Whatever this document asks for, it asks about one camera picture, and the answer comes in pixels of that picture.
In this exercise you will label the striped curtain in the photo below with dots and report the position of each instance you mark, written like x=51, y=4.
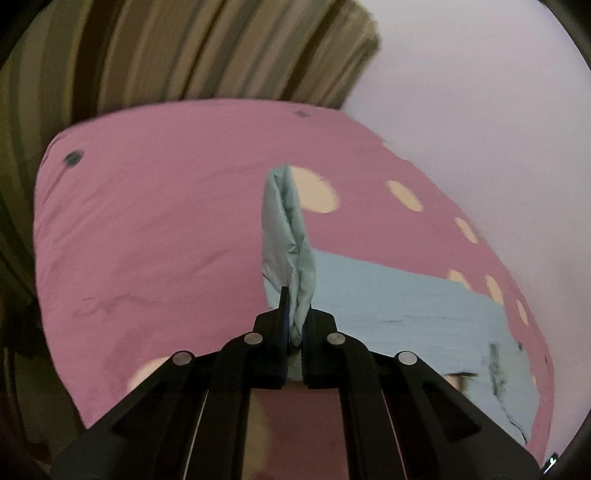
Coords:
x=184, y=46

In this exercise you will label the light blue padded jacket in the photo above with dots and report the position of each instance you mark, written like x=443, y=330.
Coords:
x=392, y=300

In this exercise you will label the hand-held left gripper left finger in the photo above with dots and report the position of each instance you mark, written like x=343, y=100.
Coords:
x=282, y=323

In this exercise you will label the pink polka dot bed sheet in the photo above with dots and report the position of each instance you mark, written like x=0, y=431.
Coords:
x=161, y=230

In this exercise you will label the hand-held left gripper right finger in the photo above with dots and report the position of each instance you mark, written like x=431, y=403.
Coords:
x=317, y=344

